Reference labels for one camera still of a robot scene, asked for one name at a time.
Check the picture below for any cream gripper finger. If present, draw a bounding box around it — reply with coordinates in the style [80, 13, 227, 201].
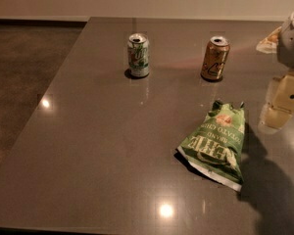
[256, 27, 281, 54]
[258, 70, 294, 134]

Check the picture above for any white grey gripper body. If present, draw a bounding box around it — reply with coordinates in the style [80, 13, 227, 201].
[277, 11, 294, 69]

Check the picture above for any green white 7up can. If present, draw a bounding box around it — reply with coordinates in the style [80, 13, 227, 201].
[127, 33, 149, 78]

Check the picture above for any orange soda can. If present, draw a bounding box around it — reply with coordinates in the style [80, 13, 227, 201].
[201, 35, 230, 81]

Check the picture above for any green jalapeno chip bag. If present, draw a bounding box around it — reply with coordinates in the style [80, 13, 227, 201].
[177, 101, 245, 192]

